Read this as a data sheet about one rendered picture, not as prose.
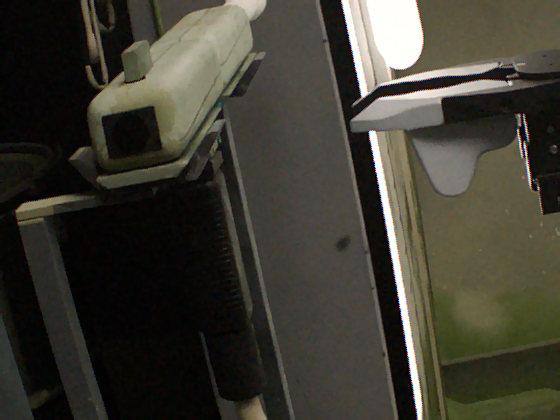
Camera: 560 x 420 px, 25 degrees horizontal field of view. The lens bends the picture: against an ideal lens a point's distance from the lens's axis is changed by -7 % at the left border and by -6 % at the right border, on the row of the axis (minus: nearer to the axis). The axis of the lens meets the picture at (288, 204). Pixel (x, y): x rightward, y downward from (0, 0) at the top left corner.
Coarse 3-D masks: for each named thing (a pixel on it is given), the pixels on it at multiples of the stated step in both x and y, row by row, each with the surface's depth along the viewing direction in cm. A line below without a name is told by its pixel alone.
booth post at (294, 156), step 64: (128, 0) 120; (192, 0) 119; (320, 64) 120; (256, 128) 122; (320, 128) 122; (256, 192) 124; (320, 192) 123; (320, 256) 125; (320, 320) 127; (320, 384) 129; (384, 384) 129
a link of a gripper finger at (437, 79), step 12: (432, 72) 76; (444, 72) 75; (456, 72) 75; (468, 72) 74; (480, 72) 73; (492, 72) 74; (384, 84) 75; (396, 84) 75; (408, 84) 75; (420, 84) 74; (432, 84) 74; (444, 84) 74; (456, 84) 74; (372, 96) 75; (384, 96) 75; (360, 108) 75
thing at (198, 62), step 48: (240, 0) 100; (144, 48) 65; (192, 48) 72; (240, 48) 84; (96, 96) 63; (144, 96) 62; (192, 96) 66; (96, 144) 62; (192, 144) 66; (192, 192) 73; (192, 240) 74; (192, 288) 75; (240, 288) 75; (240, 336) 76; (240, 384) 77
